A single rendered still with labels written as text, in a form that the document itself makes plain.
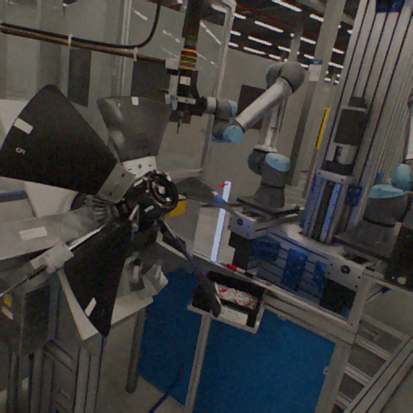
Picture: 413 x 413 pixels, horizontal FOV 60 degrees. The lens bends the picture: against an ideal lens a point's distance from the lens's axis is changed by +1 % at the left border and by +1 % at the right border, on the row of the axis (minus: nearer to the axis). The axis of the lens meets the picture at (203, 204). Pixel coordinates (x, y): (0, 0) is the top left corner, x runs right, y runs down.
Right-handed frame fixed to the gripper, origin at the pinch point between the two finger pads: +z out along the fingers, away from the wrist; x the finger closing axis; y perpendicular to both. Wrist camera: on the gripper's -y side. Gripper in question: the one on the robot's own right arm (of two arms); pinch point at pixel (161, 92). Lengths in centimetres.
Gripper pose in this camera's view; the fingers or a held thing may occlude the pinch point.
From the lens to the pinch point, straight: 160.5
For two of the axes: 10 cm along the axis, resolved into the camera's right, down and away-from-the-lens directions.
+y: -2.1, 8.9, 4.0
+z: -9.3, -0.6, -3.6
